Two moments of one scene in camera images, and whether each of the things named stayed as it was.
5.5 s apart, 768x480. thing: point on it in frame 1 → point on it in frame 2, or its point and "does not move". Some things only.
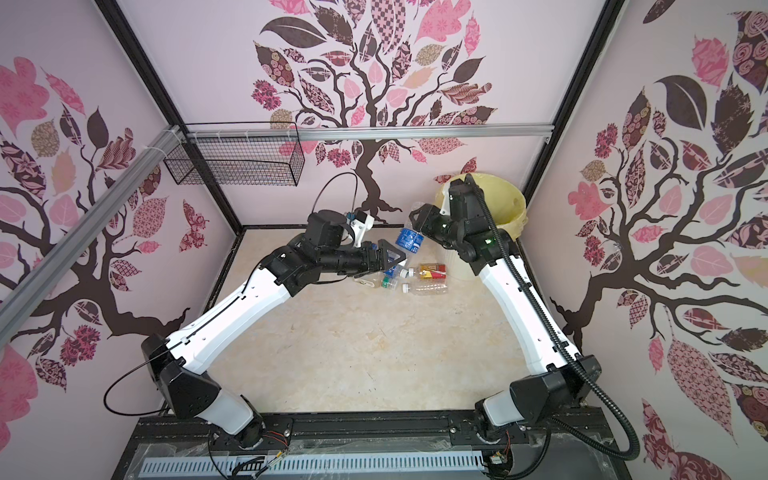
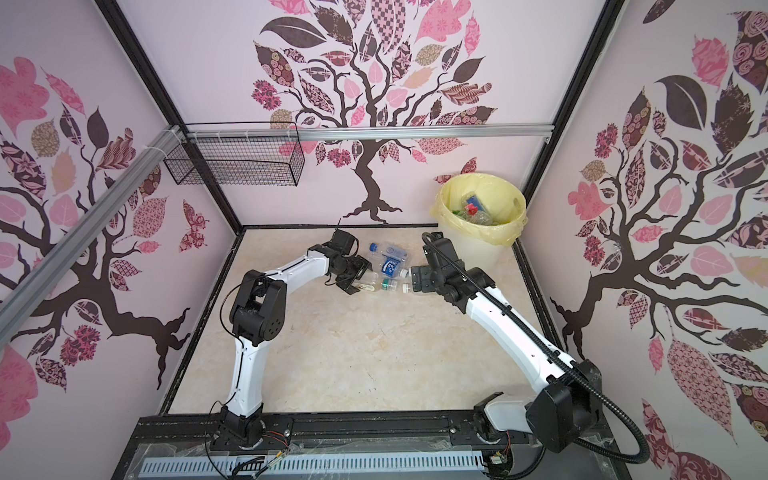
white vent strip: x=211 y=465 does not move
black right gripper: x=427 y=219 → x=423 y=272
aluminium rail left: x=14 y=300 does not move
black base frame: x=547 y=444 does not move
